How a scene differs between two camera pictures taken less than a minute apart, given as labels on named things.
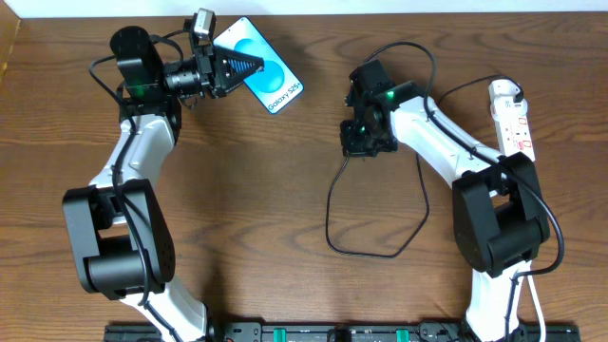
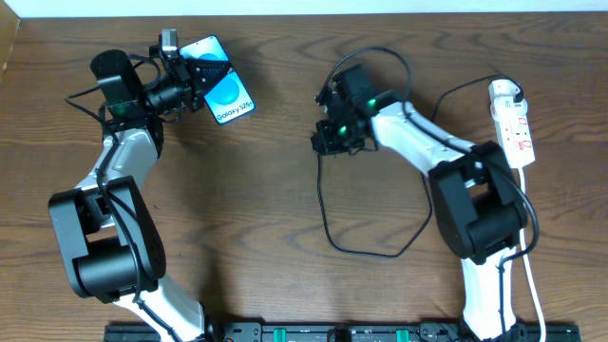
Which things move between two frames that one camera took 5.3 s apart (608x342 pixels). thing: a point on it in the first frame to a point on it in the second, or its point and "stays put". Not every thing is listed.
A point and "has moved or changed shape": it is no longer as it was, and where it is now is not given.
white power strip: [511, 126] stays put
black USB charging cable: [394, 255] has moved or changed shape
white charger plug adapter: [503, 87] stays put
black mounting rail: [337, 332] stays put
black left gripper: [209, 73] to [193, 82]
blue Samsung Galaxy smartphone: [275, 85] to [222, 85]
